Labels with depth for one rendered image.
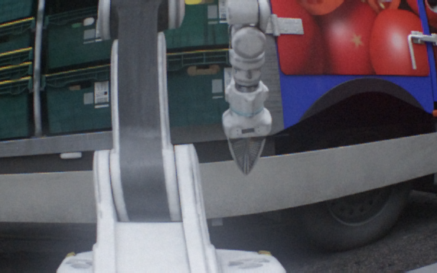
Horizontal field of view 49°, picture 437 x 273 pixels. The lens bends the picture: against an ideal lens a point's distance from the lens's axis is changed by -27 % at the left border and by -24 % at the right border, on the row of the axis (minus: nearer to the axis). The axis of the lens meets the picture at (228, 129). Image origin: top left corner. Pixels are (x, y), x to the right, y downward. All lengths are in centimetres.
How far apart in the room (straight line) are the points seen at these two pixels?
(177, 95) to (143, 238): 103
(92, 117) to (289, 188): 80
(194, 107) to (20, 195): 82
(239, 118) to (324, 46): 107
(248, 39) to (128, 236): 46
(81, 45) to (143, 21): 107
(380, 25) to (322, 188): 78
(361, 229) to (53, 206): 140
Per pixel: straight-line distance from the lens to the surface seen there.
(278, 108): 226
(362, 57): 244
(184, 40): 209
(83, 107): 230
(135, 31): 127
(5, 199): 219
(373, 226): 265
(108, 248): 105
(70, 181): 215
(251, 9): 120
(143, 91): 124
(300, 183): 231
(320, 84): 234
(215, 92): 209
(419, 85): 264
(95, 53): 232
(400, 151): 255
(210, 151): 222
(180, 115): 207
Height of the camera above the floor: 70
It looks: 2 degrees down
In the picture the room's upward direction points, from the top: 4 degrees counter-clockwise
